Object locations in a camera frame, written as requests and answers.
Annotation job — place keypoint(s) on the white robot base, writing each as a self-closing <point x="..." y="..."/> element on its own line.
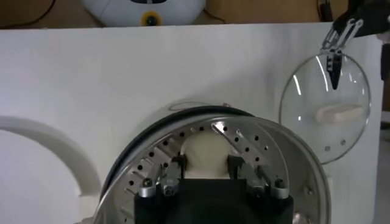
<point x="122" y="12"/>

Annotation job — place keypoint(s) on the white steamed baozi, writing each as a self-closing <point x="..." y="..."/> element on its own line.
<point x="205" y="155"/>

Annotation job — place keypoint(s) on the perforated steel steamer basket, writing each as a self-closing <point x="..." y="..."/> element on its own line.
<point x="274" y="143"/>

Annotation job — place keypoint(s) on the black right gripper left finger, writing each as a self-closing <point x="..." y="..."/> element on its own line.
<point x="179" y="165"/>

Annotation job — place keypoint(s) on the white round plate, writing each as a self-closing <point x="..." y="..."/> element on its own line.
<point x="27" y="170"/>

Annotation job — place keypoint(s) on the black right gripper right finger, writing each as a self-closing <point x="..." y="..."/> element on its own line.
<point x="236" y="165"/>

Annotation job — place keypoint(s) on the round glass pot lid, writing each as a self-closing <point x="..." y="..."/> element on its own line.
<point x="310" y="100"/>

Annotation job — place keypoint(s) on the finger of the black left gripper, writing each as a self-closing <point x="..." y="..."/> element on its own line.
<point x="334" y="68"/>
<point x="385" y="62"/>

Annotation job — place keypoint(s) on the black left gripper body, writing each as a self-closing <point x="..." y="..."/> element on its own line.
<point x="374" y="15"/>

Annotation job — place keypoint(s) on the cream electric cooker base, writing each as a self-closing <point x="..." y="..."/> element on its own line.
<point x="195" y="110"/>

